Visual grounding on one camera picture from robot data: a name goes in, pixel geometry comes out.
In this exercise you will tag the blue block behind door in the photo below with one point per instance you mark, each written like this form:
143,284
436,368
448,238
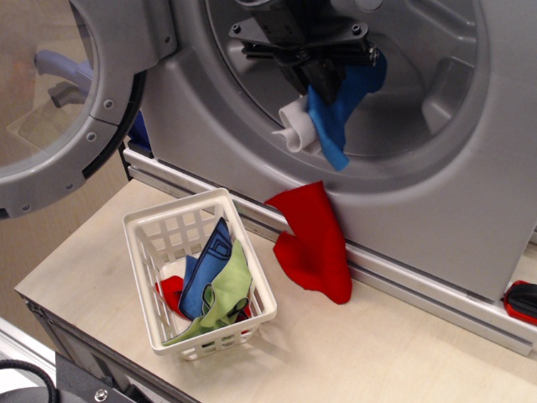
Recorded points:
138,133

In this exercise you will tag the red black tool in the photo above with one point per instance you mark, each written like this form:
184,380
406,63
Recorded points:
519,301

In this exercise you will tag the light green cloth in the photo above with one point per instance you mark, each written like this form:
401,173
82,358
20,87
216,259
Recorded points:
223,300

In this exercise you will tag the dark blue denim cloth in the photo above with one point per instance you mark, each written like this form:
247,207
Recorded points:
201,271

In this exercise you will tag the white plastic laundry basket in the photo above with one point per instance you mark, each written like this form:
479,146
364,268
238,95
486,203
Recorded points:
159,240

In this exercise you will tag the bright blue cloth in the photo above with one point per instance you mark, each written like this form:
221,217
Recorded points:
330,119

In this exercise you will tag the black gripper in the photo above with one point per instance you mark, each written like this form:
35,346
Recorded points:
298,32

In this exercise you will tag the grey toy washing machine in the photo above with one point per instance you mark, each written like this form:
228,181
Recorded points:
442,159

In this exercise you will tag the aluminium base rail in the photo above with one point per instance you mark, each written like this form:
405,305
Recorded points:
487,319

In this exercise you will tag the round grey machine door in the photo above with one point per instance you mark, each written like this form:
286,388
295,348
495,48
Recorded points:
72,75

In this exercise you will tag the small red cloth in basket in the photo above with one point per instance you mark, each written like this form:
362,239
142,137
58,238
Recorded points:
171,290

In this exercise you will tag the black metal bracket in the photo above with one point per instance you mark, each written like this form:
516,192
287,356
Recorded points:
76,385

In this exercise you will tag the large red cloth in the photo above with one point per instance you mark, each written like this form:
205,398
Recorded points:
313,254

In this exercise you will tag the white grey cloth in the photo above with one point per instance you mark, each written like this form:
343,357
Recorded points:
298,131

